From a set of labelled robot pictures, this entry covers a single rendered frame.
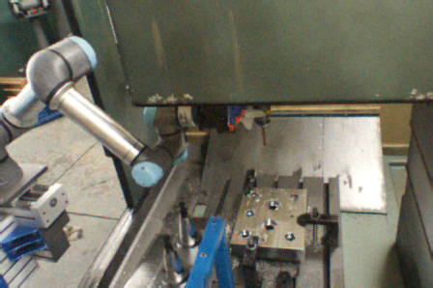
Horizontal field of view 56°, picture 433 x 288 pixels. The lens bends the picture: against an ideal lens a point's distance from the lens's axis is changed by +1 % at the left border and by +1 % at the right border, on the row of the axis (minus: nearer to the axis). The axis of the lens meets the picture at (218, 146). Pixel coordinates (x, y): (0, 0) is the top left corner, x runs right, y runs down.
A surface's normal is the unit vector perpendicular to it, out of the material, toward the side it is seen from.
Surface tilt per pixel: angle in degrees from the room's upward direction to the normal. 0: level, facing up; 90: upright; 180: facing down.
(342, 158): 24
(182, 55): 90
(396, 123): 90
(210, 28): 90
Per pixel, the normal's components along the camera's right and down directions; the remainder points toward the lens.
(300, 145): -0.21, -0.55
